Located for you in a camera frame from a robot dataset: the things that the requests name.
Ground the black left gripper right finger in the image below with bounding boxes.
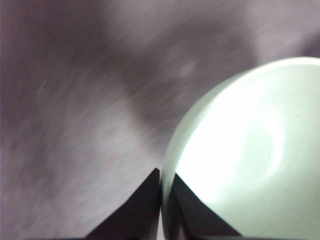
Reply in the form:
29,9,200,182
171,172,243,240

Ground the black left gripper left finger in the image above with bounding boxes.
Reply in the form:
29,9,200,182
84,167,161,240

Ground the green ribbed bowl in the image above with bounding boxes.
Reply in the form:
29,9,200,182
159,56,320,240

